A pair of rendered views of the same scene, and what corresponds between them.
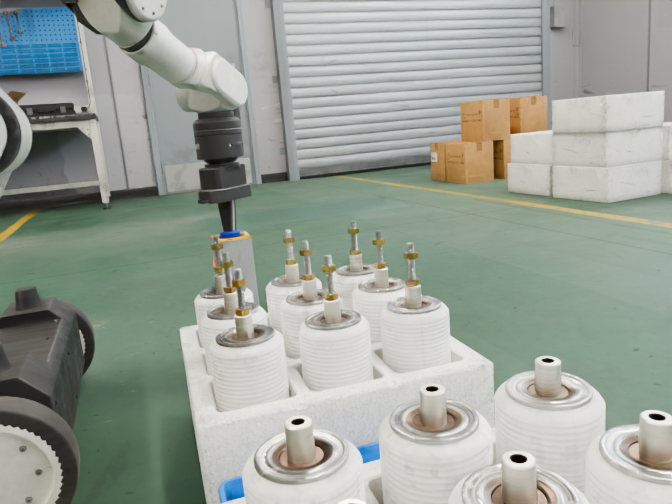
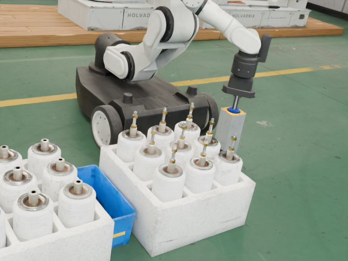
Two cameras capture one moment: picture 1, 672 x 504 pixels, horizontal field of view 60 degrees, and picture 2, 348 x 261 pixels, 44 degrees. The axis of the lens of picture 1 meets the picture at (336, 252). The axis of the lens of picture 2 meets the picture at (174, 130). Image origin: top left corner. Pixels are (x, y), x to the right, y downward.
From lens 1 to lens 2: 1.26 m
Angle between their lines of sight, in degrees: 65
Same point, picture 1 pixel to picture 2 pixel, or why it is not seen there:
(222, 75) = (237, 37)
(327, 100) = not seen: outside the picture
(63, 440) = (112, 131)
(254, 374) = (119, 145)
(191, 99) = not seen: hidden behind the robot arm
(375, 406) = (129, 185)
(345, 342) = (136, 158)
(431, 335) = (156, 182)
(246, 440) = (106, 161)
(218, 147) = (233, 68)
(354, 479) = (36, 158)
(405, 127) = not seen: outside the picture
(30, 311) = (185, 95)
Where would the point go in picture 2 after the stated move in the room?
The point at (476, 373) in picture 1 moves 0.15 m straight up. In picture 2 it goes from (154, 207) to (161, 164)
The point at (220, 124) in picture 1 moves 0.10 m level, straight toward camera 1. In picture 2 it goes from (237, 58) to (214, 58)
